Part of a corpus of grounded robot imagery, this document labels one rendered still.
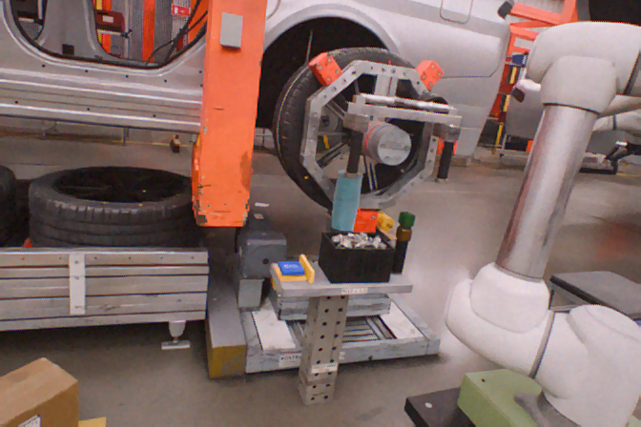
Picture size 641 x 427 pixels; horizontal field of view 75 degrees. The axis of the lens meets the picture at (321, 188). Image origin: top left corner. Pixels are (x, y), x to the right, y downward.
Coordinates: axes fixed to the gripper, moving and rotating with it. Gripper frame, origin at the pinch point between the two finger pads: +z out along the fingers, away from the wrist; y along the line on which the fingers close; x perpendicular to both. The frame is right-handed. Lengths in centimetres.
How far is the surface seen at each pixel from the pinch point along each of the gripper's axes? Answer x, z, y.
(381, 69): 17, -61, 76
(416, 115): 32, -57, 54
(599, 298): 33, 43, 3
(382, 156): 46, -50, 62
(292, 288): 100, -56, 59
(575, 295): 34, 47, 12
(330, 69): 32, -75, 81
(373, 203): 53, -27, 73
